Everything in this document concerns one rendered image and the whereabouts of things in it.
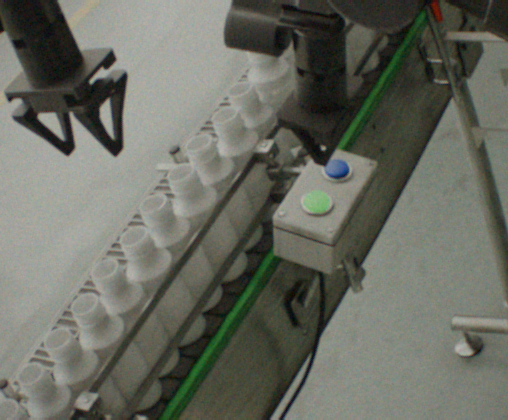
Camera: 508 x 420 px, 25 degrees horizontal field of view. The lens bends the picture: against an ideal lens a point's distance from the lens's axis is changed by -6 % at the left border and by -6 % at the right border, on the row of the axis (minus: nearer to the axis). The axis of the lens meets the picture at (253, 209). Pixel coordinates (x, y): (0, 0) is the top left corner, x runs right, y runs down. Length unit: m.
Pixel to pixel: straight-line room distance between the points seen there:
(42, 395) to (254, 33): 0.46
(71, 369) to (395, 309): 1.69
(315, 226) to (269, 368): 0.26
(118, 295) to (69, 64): 0.40
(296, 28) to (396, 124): 0.65
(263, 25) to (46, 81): 0.28
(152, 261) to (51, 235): 2.36
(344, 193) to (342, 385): 1.39
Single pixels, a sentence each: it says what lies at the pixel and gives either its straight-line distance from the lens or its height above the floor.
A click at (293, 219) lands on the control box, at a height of 1.11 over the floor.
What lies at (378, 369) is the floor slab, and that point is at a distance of 2.77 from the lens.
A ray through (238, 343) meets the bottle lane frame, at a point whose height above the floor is 0.96.
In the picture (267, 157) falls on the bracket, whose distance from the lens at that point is 1.53.
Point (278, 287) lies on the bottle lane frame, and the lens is 1.57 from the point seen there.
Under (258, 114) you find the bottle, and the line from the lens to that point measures 1.58.
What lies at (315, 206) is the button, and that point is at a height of 1.12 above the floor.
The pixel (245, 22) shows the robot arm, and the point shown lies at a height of 1.39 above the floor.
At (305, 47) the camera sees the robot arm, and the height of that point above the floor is 1.35.
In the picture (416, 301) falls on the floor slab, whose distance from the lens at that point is 2.91.
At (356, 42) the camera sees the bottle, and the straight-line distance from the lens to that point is 1.80.
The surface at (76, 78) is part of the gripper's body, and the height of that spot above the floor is 1.49.
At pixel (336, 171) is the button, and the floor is 1.12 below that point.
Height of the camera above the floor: 1.92
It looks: 34 degrees down
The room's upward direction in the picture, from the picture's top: 24 degrees counter-clockwise
